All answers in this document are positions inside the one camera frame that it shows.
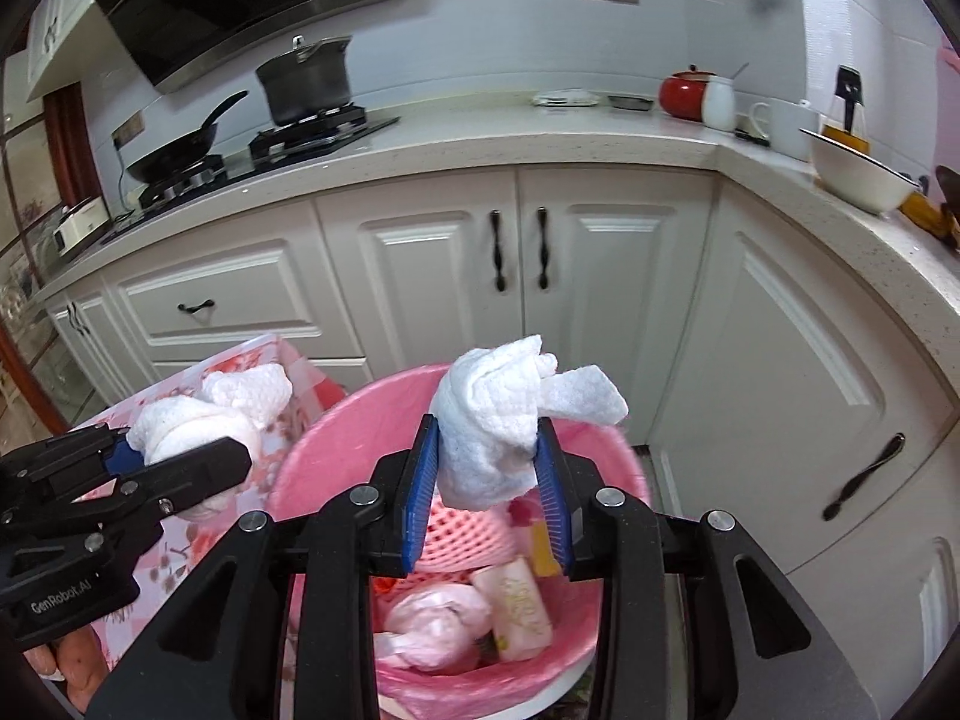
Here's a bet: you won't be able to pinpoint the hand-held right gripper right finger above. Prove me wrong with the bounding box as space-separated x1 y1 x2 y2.
534 416 878 720

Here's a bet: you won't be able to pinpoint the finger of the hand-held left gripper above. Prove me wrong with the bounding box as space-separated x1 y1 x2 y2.
45 435 254 542
0 424 148 500

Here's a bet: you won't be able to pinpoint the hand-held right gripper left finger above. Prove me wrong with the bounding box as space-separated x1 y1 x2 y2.
88 414 443 720

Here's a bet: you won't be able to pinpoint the pink foam fruit net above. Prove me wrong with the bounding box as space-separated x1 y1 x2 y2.
414 499 518 572

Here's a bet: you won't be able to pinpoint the white paper towel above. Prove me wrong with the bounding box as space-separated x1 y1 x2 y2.
127 362 295 523
433 334 629 512

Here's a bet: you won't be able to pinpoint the bin with pink bag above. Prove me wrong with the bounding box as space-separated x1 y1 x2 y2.
266 364 652 720

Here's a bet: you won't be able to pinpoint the printed white paper packet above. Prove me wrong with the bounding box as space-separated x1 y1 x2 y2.
471 555 557 662

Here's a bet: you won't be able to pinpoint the white plastic bag wad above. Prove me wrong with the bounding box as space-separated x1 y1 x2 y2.
373 583 493 674

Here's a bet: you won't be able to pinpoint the person's left hand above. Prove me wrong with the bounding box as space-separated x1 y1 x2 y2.
22 619 113 715

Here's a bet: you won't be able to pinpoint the floral pink tablecloth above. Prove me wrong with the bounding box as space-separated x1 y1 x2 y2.
67 336 346 691

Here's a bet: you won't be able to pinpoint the white drawer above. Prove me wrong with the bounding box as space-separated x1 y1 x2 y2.
112 240 353 350

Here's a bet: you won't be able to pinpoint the wooden framed glass door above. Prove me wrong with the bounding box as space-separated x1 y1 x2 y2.
0 82 106 428

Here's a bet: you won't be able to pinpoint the white base cabinets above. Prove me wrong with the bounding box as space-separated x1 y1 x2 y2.
45 165 960 720

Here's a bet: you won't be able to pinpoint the black frying pan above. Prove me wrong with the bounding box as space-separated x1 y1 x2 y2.
124 90 250 182

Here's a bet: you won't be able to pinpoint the black gas stove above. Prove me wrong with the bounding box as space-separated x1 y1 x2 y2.
101 103 402 245

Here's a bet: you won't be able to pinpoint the speckled white countertop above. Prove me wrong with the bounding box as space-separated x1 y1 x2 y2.
30 97 960 421

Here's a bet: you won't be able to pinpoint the white dish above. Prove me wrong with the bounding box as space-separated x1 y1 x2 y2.
531 88 602 109

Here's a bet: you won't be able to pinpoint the black pot with lid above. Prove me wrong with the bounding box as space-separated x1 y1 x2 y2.
255 34 355 128

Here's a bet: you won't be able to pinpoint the red lidded pot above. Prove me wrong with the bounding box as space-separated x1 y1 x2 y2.
658 64 717 121

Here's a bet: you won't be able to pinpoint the white jar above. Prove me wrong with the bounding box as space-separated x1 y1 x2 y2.
701 64 751 133

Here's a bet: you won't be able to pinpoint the white mug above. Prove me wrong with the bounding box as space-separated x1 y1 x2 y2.
748 97 823 164

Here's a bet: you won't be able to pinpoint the white bowl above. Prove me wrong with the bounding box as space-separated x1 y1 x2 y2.
799 127 923 215

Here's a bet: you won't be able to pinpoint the black range hood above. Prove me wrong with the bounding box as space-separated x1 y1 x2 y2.
86 0 415 95

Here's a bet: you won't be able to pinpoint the orange yellow object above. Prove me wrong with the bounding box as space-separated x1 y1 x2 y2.
900 191 960 242

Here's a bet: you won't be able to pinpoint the oil bottle with black cap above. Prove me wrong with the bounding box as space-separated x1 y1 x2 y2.
821 66 872 155

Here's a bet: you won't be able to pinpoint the black power cable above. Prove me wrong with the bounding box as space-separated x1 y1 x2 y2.
112 146 140 223

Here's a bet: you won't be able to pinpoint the white wall cabinet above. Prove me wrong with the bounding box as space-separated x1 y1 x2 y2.
26 0 128 103

